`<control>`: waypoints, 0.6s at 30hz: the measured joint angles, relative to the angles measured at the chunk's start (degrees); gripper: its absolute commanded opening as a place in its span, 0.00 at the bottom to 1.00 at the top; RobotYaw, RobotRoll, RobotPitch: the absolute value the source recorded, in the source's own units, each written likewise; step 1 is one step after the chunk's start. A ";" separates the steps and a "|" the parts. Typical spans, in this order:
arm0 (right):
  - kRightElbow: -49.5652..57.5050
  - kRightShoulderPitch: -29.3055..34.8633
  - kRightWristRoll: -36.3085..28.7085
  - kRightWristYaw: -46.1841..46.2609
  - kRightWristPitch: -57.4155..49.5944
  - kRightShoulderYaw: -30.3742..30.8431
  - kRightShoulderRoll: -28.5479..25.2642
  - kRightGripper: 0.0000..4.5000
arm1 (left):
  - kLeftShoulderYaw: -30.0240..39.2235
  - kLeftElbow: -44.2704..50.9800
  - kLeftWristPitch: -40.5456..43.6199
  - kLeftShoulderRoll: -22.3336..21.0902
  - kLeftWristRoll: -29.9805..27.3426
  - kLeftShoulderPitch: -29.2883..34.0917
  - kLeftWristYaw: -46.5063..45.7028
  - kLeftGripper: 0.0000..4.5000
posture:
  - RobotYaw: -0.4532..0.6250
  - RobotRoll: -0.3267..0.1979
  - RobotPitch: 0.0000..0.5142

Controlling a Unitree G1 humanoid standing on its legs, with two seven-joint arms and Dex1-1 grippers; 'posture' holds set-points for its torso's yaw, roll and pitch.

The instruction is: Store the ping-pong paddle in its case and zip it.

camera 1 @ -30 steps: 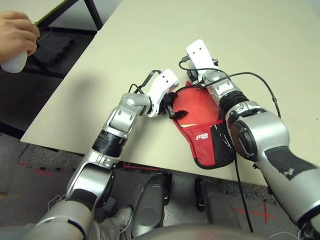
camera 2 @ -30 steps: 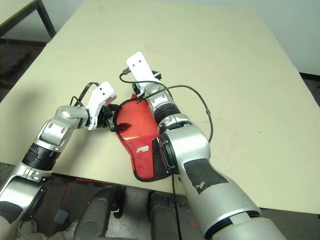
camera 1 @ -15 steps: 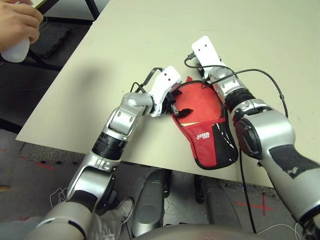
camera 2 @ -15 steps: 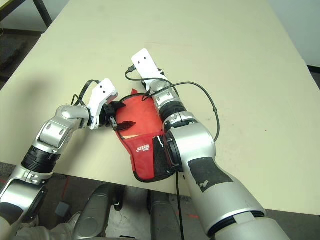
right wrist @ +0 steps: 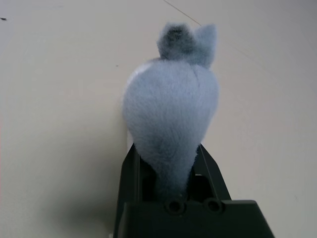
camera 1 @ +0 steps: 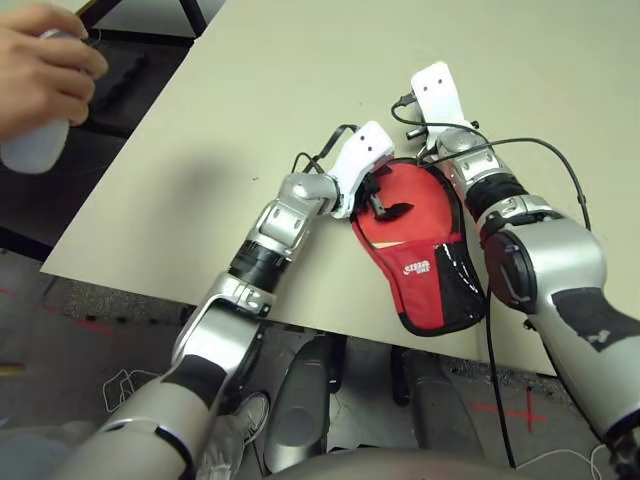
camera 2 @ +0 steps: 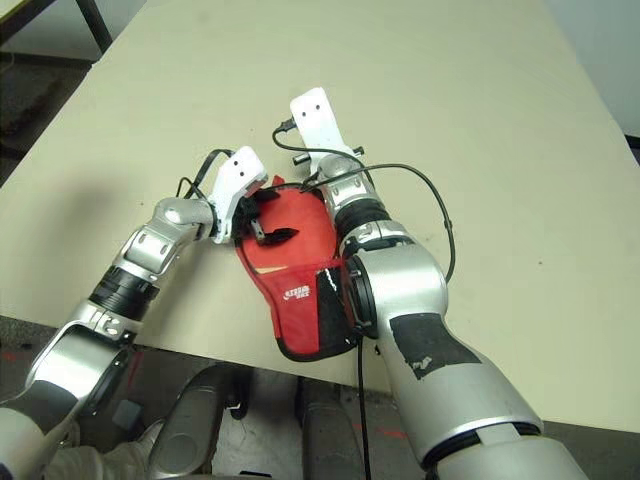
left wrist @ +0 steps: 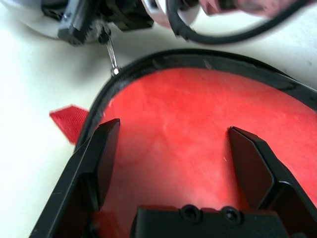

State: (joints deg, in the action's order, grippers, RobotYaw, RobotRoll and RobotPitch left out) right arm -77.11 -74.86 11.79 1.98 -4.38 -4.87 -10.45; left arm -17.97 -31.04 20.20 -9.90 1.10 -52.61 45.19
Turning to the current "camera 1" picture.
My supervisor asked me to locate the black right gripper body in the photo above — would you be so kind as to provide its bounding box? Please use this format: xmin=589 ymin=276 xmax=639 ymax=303
xmin=405 ymin=128 xmax=431 ymax=152

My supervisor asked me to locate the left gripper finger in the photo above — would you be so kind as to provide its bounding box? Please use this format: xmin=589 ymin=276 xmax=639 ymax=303
xmin=379 ymin=202 xmax=416 ymax=222

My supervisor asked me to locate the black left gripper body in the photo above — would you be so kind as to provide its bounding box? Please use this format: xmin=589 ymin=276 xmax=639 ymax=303
xmin=355 ymin=172 xmax=389 ymax=221

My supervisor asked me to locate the red black paddle case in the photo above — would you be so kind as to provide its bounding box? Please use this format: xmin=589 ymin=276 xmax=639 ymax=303
xmin=349 ymin=157 xmax=489 ymax=337

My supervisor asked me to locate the white plastic bottle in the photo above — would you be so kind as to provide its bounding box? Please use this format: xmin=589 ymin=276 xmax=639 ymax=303
xmin=0 ymin=27 xmax=90 ymax=175

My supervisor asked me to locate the person's bare hand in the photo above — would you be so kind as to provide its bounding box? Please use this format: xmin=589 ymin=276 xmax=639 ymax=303
xmin=0 ymin=4 xmax=110 ymax=142

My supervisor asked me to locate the grey right robot leg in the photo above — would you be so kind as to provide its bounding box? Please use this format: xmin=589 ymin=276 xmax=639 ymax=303
xmin=392 ymin=349 xmax=486 ymax=459

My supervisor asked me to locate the grey robot leg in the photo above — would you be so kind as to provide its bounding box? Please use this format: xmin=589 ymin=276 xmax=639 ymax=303
xmin=392 ymin=349 xmax=486 ymax=459
xmin=262 ymin=334 xmax=350 ymax=474

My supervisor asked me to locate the grey left robot leg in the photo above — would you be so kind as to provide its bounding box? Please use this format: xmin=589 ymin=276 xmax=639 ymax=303
xmin=262 ymin=334 xmax=350 ymax=474

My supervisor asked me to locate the grey white sneaker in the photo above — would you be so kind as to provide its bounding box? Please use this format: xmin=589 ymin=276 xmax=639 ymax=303
xmin=232 ymin=392 xmax=272 ymax=446

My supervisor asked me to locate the grey robot torso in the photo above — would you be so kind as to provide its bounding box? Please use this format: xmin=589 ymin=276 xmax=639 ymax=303
xmin=259 ymin=446 xmax=521 ymax=480

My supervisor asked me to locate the black foam mat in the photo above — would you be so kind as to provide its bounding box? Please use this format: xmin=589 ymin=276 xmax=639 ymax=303
xmin=87 ymin=47 xmax=151 ymax=121

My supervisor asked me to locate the person's trouser leg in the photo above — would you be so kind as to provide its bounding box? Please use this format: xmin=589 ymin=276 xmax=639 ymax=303
xmin=197 ymin=414 xmax=251 ymax=480

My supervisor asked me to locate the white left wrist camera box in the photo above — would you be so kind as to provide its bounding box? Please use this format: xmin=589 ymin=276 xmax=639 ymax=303
xmin=327 ymin=120 xmax=395 ymax=221

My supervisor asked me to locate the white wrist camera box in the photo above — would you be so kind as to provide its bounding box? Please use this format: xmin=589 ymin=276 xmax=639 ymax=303
xmin=410 ymin=62 xmax=474 ymax=134
xmin=327 ymin=120 xmax=395 ymax=221

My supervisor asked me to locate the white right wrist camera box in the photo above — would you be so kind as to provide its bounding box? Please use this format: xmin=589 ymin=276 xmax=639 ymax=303
xmin=410 ymin=62 xmax=474 ymax=134

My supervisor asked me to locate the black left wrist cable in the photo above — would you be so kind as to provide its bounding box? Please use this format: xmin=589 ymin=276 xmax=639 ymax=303
xmin=292 ymin=123 xmax=359 ymax=174

